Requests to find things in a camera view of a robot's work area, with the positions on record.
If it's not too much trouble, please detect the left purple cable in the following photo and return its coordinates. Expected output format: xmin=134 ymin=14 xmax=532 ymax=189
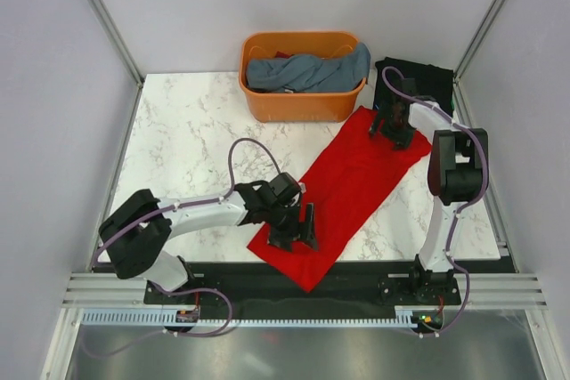
xmin=91 ymin=137 xmax=282 ymax=265

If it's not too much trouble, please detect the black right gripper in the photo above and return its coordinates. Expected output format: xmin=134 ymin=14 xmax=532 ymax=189
xmin=367 ymin=101 xmax=416 ymax=151

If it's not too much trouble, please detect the aluminium front rail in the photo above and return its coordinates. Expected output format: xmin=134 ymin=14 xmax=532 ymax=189
xmin=61 ymin=273 xmax=547 ymax=310

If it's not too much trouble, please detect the right aluminium frame post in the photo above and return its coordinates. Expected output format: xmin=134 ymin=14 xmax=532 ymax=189
xmin=454 ymin=0 xmax=508 ymax=83

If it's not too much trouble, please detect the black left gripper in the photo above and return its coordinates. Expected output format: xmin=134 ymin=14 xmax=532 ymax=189
xmin=265 ymin=201 xmax=317 ymax=252

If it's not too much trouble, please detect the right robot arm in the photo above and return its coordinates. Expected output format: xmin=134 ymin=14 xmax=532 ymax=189
xmin=369 ymin=77 xmax=489 ymax=304

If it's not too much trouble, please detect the grey blue t shirt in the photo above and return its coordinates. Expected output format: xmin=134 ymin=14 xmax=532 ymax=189
xmin=245 ymin=43 xmax=371 ymax=93

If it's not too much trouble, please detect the purple cable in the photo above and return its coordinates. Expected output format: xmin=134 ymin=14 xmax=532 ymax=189
xmin=91 ymin=137 xmax=282 ymax=265
xmin=381 ymin=66 xmax=491 ymax=310

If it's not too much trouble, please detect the orange plastic basket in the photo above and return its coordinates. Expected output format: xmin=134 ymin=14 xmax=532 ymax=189
xmin=238 ymin=31 xmax=367 ymax=122

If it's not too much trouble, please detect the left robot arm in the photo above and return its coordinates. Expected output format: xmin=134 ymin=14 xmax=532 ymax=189
xmin=98 ymin=173 xmax=318 ymax=303

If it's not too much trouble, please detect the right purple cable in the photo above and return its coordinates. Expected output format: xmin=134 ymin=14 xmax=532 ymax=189
xmin=381 ymin=66 xmax=491 ymax=310

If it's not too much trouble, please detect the aluminium frame post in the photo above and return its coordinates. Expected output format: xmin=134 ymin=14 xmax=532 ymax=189
xmin=87 ymin=0 xmax=144 ymax=89
xmin=454 ymin=0 xmax=508 ymax=83

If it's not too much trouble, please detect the red t shirt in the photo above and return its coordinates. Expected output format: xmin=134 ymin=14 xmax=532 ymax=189
xmin=248 ymin=107 xmax=431 ymax=292

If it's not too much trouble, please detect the white slotted cable duct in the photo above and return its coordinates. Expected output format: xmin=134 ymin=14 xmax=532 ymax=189
xmin=81 ymin=308 xmax=418 ymax=328

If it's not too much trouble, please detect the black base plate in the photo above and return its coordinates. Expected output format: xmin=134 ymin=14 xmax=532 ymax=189
xmin=143 ymin=261 xmax=462 ymax=320

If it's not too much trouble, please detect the folded black t shirt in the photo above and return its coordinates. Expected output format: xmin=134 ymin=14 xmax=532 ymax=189
xmin=372 ymin=57 xmax=454 ymax=116

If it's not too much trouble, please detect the left aluminium frame post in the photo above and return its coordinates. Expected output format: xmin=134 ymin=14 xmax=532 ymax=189
xmin=87 ymin=0 xmax=144 ymax=89

